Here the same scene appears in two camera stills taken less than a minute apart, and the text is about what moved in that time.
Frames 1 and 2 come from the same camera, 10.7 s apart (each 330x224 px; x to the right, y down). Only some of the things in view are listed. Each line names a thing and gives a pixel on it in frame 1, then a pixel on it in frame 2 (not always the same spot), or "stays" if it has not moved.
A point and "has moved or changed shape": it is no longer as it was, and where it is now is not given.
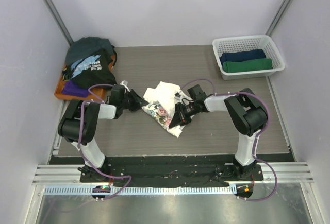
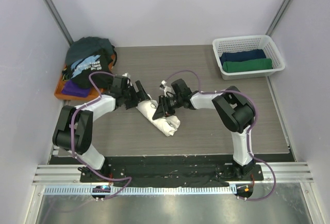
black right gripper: (184, 110) → (166, 102)
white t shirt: (161, 101) has moved or changed shape
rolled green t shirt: (253, 64) stays
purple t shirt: (70, 88) stays
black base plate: (170, 172) stays
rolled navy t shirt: (241, 56) stays
